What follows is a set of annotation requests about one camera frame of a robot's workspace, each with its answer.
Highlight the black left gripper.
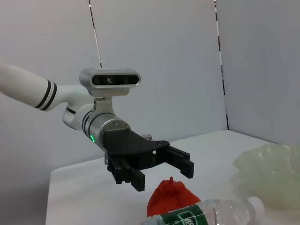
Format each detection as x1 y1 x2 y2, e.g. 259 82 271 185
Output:
100 128 195 193

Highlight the red-orange fruit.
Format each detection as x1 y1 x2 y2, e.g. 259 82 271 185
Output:
146 176 202 218

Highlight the clear water bottle green label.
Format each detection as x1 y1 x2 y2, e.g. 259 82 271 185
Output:
140 196 267 225

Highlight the pale green wavy fruit plate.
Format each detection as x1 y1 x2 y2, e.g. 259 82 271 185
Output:
232 143 300 211

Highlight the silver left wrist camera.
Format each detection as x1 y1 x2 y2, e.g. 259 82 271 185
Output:
79 67 142 115

